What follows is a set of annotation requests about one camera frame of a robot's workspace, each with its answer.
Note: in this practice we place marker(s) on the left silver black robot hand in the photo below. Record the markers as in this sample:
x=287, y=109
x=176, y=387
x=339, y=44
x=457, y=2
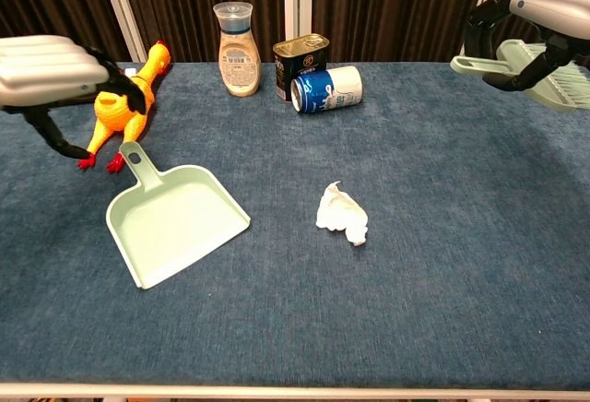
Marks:
x=46, y=70

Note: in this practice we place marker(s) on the mint green hand broom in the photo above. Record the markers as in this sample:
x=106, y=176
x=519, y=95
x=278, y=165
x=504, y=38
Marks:
x=511, y=56

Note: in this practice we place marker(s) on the blue and white drink can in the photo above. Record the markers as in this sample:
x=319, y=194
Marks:
x=325, y=93

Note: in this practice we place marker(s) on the white paper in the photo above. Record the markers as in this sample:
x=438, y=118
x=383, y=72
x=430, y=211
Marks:
x=342, y=217

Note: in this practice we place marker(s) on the yellow rubber chicken toy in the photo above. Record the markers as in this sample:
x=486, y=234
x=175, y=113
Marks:
x=120, y=121

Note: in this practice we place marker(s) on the black and gold tin can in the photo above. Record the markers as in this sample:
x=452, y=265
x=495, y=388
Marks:
x=295, y=63

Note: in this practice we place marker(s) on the dark brown pleated curtain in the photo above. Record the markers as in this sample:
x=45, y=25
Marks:
x=392, y=5

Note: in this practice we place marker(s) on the white table frame rail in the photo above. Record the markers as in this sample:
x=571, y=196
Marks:
x=230, y=392

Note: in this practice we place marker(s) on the beige sauce bottle clear cap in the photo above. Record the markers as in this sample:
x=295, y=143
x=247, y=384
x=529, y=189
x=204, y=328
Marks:
x=239, y=70

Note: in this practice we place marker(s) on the mint green plastic dustpan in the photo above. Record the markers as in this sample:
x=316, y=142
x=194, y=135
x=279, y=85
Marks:
x=175, y=217

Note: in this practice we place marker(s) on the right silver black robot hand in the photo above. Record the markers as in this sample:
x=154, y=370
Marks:
x=553, y=1

